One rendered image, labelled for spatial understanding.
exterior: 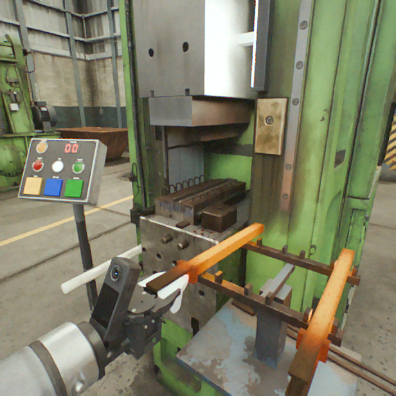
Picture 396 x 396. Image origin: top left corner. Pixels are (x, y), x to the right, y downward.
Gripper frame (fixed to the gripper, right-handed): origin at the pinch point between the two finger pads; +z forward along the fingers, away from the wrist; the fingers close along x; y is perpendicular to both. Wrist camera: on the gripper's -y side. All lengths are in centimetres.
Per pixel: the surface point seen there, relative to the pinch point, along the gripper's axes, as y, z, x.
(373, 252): 97, 257, 23
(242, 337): 30.7, 22.1, 3.7
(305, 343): 2.6, 1.3, 23.9
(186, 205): 2.8, 37.4, -30.9
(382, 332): 99, 143, 41
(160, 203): 5, 37, -44
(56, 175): -3, 18, -89
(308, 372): 2.6, -3.2, 25.8
